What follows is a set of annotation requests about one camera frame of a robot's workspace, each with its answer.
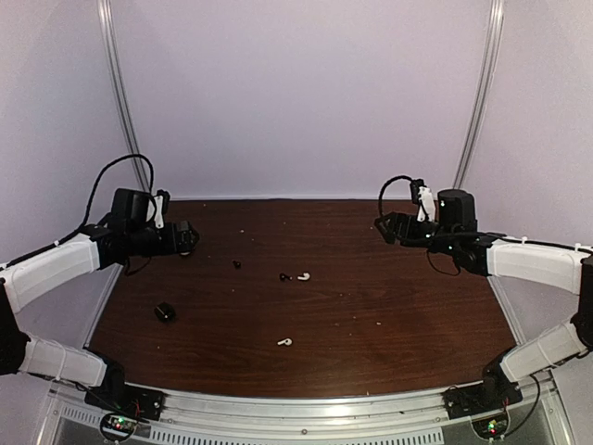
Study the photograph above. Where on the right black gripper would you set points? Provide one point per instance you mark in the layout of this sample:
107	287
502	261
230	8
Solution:
397	219

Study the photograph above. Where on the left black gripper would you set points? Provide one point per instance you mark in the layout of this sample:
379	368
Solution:
171	246

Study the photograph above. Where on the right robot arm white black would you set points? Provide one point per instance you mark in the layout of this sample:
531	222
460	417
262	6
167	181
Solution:
445	223

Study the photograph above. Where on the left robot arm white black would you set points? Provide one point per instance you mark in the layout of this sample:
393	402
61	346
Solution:
134	227

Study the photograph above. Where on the black charging case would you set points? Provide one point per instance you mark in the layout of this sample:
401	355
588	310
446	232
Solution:
165	312

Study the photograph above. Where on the left circuit board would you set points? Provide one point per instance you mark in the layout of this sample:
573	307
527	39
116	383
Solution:
117	427

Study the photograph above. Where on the circuit board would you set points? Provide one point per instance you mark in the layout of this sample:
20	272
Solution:
117	427
490	427

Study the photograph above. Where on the right circuit board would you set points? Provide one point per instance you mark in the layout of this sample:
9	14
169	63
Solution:
490	427

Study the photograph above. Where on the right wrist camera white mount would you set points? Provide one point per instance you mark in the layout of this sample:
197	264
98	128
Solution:
421	195

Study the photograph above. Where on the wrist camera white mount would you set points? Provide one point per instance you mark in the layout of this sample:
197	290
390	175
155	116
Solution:
157	208
421	195

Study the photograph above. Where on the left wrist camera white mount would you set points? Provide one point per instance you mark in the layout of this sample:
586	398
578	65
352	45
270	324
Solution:
157	208

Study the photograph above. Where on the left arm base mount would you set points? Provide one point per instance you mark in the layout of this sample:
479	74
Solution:
116	395

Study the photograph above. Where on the front aluminium rail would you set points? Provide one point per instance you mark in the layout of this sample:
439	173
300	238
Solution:
417	417

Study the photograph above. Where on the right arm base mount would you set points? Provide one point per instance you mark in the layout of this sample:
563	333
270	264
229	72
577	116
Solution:
482	394

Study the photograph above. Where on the right aluminium frame post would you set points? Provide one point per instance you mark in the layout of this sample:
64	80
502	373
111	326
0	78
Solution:
494	30

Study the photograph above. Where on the aluminium frame post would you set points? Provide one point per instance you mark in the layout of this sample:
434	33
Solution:
494	30
106	22

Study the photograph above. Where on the left aluminium frame post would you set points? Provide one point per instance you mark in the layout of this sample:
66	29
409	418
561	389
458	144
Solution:
106	22

